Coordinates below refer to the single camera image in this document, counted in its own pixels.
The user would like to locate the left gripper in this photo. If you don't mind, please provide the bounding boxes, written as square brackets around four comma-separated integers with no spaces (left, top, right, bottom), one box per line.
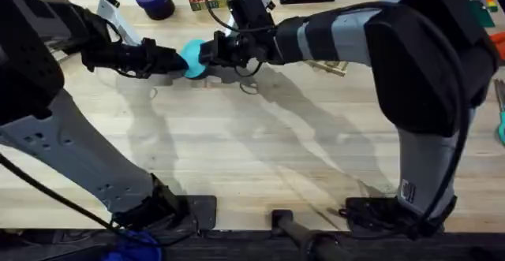
[78,5,189,80]

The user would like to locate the small teal plate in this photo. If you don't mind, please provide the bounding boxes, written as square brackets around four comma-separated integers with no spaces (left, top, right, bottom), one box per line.
[179,39,214,80]

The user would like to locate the flat printed paper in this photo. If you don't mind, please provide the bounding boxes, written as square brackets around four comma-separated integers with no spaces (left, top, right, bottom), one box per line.
[304,59,350,77]

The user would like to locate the blue cloth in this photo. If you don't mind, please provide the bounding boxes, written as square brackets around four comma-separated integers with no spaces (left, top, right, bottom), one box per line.
[100,230,163,261]

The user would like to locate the black tube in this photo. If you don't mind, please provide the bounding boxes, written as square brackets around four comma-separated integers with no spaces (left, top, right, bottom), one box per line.
[271,209,352,261]

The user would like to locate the green board with blocks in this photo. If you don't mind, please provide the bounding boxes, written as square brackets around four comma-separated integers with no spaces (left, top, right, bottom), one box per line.
[453,0,505,28]

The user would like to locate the orange tool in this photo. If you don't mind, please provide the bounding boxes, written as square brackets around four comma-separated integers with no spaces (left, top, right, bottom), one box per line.
[490,31,505,62]

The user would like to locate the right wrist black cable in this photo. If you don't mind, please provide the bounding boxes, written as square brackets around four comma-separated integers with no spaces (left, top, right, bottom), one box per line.
[204,0,277,34]

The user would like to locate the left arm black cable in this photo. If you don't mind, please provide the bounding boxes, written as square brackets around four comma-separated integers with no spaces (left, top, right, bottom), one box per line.
[0,153,123,234]

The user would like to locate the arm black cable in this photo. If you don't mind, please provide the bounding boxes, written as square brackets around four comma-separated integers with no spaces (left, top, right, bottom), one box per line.
[417,51,473,230]
[0,153,123,234]

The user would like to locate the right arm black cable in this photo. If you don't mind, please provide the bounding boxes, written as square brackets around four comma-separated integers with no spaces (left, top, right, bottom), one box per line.
[417,51,473,230]

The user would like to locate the teal handled scissors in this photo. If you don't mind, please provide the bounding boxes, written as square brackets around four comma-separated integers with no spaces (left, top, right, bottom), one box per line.
[493,78,505,147]

